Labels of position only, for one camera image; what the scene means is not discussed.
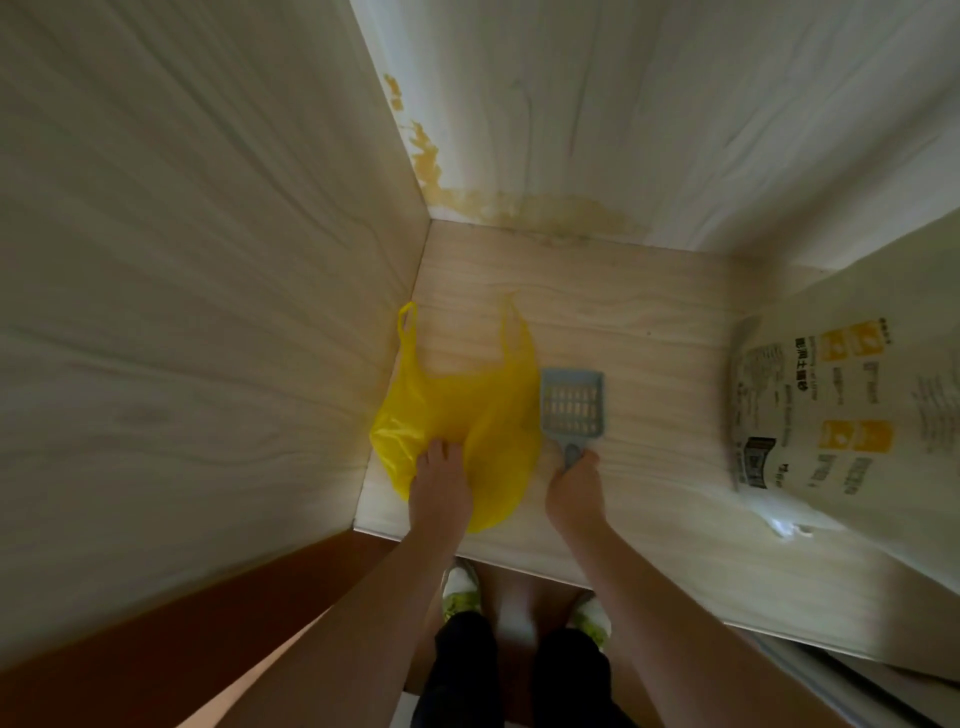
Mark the person's right hand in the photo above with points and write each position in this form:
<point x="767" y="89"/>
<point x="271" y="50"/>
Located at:
<point x="576" y="495"/>

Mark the person's left hand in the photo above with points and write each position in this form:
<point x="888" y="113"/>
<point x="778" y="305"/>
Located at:
<point x="441" y="487"/>

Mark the pale blue litter scoop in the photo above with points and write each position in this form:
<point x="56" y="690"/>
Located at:
<point x="572" y="433"/>

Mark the yellow plastic bag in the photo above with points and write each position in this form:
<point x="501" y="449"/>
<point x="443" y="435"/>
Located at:
<point x="450" y="405"/>

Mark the white cat litter bag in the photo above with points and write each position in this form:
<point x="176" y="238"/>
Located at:
<point x="900" y="487"/>

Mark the person's left forearm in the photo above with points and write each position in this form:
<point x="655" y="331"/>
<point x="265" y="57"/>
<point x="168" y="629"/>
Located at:
<point x="352" y="645"/>

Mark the person's right forearm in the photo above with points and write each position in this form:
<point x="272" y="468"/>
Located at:
<point x="675" y="652"/>

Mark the person's left white-green shoe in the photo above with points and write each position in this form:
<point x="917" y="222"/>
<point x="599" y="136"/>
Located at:
<point x="461" y="592"/>

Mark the person's white-green shoe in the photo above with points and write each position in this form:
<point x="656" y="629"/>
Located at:
<point x="461" y="592"/>
<point x="592" y="619"/>

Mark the person's right white-green shoe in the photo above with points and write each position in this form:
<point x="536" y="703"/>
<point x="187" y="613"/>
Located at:
<point x="592" y="619"/>

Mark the black trousers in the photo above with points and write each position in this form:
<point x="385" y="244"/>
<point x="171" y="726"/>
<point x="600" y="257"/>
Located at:
<point x="465" y="675"/>

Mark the wooden wardrobe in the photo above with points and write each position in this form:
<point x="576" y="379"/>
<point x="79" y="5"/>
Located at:
<point x="187" y="225"/>

